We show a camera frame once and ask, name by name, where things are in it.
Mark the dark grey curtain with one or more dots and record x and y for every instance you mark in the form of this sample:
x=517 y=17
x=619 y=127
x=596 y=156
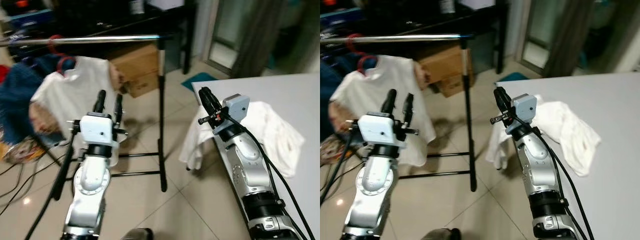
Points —
x=255 y=35
x=567 y=35

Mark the black desk shelf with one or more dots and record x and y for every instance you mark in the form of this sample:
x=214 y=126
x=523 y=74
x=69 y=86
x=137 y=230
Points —
x=410 y=17
x=100 y=17

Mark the red plastic hanger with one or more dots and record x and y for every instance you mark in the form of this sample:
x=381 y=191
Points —
x=367 y=58
x=62 y=61

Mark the glass sliding door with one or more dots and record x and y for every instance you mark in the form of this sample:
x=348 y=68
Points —
x=222 y=30
x=535 y=30

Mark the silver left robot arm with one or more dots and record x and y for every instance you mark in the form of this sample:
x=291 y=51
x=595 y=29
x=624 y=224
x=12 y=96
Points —
x=92 y=180
x=372 y=182

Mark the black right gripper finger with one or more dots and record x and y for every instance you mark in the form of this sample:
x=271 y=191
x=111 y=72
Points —
x=205 y=99
x=499 y=99
x=507 y=106
x=215 y=107

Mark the colourful patterned cloth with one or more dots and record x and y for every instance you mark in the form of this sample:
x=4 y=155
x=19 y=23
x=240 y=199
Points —
x=20 y=152
x=332 y=150

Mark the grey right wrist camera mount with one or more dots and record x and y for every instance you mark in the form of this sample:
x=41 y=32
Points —
x=236 y=110
x=524 y=107

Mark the teal floor mat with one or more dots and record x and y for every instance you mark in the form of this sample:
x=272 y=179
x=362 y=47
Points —
x=512 y=77
x=197 y=81

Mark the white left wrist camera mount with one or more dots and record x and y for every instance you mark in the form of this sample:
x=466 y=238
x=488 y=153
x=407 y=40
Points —
x=375 y=129
x=95 y=127

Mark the brown cardboard box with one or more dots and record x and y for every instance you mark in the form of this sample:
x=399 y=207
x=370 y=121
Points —
x=445 y=65
x=135 y=65

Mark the plain white shirt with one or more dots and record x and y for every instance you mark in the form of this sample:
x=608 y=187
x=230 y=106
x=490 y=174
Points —
x=275 y=135
x=565 y=125

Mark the white shirt with tan cuffs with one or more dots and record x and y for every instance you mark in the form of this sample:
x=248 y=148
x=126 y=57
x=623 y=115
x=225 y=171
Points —
x=370 y=85
x=75 y=90

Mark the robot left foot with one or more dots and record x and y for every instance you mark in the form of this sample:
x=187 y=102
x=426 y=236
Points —
x=440 y=234
x=136 y=234

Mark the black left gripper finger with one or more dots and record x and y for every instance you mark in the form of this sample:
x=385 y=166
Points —
x=389 y=102
x=408 y=110
x=100 y=102
x=118 y=110

